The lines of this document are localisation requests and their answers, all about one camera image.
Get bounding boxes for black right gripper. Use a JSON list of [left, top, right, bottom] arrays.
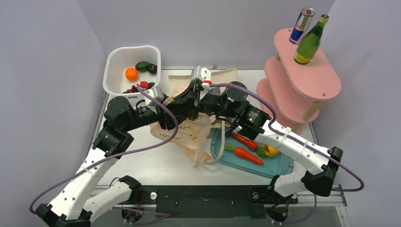
[[165, 82, 238, 121]]

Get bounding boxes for orange plastic grocery bag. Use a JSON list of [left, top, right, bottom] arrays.
[[150, 86, 218, 167]]

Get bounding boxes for canvas tote bag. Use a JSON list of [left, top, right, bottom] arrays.
[[168, 67, 239, 166]]

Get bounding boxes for green avocado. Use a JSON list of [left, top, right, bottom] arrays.
[[135, 61, 151, 72]]

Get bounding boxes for orange carrot with greens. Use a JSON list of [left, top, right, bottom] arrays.
[[225, 144, 264, 165]]

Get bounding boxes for red chili pepper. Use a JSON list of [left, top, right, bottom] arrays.
[[231, 133, 267, 158]]

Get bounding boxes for green glass bottle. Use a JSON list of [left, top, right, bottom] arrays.
[[294, 14, 330, 65]]

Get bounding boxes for blue labelled bottle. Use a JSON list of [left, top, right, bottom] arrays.
[[289, 7, 315, 44]]

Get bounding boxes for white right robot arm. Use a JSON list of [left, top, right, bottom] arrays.
[[167, 81, 343, 203]]

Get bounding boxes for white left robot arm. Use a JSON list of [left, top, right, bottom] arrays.
[[29, 95, 179, 227]]

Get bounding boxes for red grape bunch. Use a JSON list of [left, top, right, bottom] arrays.
[[123, 81, 155, 94]]

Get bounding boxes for orange fruit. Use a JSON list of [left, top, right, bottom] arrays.
[[125, 68, 139, 82]]

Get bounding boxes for white plastic basket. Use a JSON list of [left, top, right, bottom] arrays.
[[103, 45, 161, 106]]

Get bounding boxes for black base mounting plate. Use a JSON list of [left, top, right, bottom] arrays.
[[122, 185, 298, 218]]

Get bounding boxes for yellow bell pepper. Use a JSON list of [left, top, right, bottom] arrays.
[[262, 144, 279, 157]]

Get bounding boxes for pink three-tier shelf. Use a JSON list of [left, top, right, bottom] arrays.
[[256, 28, 341, 135]]

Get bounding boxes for teal plastic tray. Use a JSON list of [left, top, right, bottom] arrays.
[[210, 129, 294, 178]]

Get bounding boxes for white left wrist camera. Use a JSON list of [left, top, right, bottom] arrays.
[[138, 86, 165, 113]]

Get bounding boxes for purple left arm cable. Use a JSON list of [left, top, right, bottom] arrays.
[[29, 84, 180, 226]]

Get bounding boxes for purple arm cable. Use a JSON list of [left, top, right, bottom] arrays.
[[209, 82, 365, 226], [29, 84, 180, 226]]

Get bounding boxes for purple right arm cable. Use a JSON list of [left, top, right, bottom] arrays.
[[209, 82, 365, 226]]

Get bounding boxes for aluminium frame rail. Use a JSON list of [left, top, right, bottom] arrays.
[[294, 123, 351, 227]]

